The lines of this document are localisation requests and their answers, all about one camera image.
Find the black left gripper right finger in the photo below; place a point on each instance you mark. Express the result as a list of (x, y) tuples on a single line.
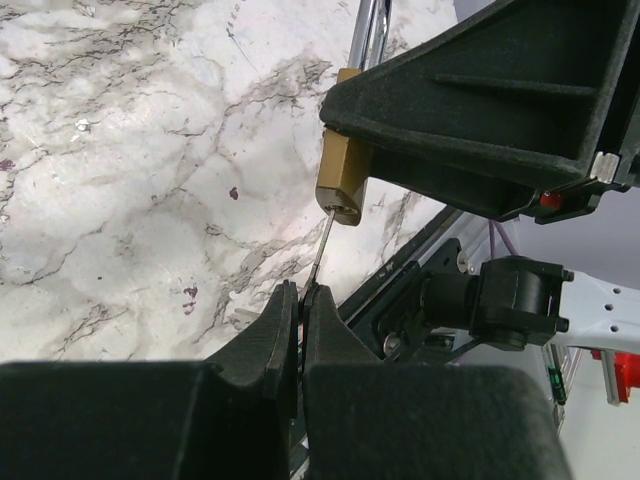
[(367, 419)]

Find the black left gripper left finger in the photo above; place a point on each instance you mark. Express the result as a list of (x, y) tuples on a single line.
[(225, 417)]

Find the brass padlock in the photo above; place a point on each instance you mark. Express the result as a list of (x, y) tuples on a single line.
[(344, 166)]

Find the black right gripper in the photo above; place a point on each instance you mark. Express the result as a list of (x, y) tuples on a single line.
[(525, 108)]

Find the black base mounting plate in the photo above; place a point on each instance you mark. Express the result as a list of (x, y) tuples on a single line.
[(385, 312)]

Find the red clamp on rail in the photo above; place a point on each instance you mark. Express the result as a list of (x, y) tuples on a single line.
[(621, 374)]

